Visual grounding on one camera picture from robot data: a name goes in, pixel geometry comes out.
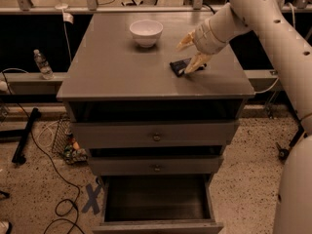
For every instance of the dark blue rxbar wrapper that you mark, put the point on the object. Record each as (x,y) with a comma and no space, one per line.
(178,67)

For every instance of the wire basket with items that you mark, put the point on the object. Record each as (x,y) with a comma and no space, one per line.
(65,144)

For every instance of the black wheeled cart frame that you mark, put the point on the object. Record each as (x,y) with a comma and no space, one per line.
(283,153)

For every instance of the white gripper wrist block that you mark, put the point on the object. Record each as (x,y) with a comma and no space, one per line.
(207,39)

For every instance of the white desk lamp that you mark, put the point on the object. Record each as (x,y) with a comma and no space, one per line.
(67,17)

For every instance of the black metal stand bar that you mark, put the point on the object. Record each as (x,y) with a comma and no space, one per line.
(18,157)

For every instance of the white ceramic bowl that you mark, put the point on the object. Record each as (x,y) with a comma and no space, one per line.
(146,32)

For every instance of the clear plastic water bottle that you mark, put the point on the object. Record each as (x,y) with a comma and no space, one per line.
(43,65)

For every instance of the grey open bottom drawer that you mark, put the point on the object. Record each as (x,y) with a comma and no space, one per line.
(157,204)

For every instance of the grey wooden drawer cabinet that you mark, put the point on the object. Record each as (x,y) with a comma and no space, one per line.
(113,80)

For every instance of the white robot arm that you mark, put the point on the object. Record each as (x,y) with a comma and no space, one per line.
(291,55)

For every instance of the grey top drawer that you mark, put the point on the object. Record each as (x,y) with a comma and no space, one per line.
(126,135)

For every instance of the grey metal rail beam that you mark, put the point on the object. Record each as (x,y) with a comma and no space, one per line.
(131,9)

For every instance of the grey middle drawer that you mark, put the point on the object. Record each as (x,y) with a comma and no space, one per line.
(154,166)

